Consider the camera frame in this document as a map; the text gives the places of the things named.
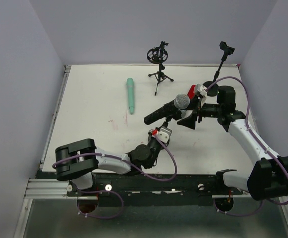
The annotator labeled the black tripod shock mount stand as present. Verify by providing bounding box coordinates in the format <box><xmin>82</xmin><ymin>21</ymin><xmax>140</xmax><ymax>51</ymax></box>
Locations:
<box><xmin>146</xmin><ymin>41</ymin><xmax>174</xmax><ymax>96</ymax></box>

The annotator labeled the tall black round-base stand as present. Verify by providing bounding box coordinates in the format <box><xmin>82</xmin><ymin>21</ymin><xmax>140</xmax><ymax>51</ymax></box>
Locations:
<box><xmin>203</xmin><ymin>41</ymin><xmax>235</xmax><ymax>97</ymax></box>

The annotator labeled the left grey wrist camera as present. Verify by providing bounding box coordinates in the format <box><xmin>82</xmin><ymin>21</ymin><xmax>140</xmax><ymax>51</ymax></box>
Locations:
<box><xmin>151</xmin><ymin>126</ymin><xmax>172</xmax><ymax>144</ymax></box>

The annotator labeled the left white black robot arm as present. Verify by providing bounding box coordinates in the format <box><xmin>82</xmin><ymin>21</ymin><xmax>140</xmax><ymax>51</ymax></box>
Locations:
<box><xmin>52</xmin><ymin>134</ymin><xmax>169</xmax><ymax>190</ymax></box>

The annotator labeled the short black round-base stand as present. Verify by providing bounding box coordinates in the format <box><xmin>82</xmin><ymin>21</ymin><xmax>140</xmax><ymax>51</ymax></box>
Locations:
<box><xmin>148</xmin><ymin>110</ymin><xmax>186</xmax><ymax>147</ymax></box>

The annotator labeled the mint green microphone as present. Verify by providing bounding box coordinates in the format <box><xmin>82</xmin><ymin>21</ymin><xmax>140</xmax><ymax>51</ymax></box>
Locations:
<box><xmin>126</xmin><ymin>78</ymin><xmax>135</xmax><ymax>115</ymax></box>

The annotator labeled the black microphone silver grille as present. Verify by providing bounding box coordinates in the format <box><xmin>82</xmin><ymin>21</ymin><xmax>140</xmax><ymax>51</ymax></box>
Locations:
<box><xmin>144</xmin><ymin>94</ymin><xmax>190</xmax><ymax>125</ymax></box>

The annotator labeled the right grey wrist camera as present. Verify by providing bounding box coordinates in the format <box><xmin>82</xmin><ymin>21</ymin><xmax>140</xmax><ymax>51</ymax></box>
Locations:
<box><xmin>193</xmin><ymin>84</ymin><xmax>207</xmax><ymax>100</ymax></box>

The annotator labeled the red microphone grey grille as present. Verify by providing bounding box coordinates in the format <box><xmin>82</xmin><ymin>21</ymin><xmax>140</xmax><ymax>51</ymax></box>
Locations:
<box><xmin>187</xmin><ymin>85</ymin><xmax>196</xmax><ymax>100</ymax></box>

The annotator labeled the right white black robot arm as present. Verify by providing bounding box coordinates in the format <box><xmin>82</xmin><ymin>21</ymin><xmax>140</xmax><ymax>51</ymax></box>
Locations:
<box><xmin>178</xmin><ymin>84</ymin><xmax>288</xmax><ymax>201</ymax></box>

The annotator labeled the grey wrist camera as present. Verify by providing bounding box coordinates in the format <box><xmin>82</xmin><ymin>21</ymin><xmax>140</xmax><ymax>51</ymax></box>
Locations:
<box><xmin>193</xmin><ymin>84</ymin><xmax>207</xmax><ymax>100</ymax></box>
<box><xmin>151</xmin><ymin>126</ymin><xmax>172</xmax><ymax>144</ymax></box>

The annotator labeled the black mounting base plate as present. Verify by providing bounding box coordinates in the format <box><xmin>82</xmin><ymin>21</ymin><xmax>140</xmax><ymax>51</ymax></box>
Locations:
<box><xmin>67</xmin><ymin>173</ymin><xmax>242</xmax><ymax>207</ymax></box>

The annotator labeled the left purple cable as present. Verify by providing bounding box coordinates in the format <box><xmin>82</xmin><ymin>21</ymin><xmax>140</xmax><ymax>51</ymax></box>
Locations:
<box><xmin>52</xmin><ymin>137</ymin><xmax>178</xmax><ymax>219</ymax></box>

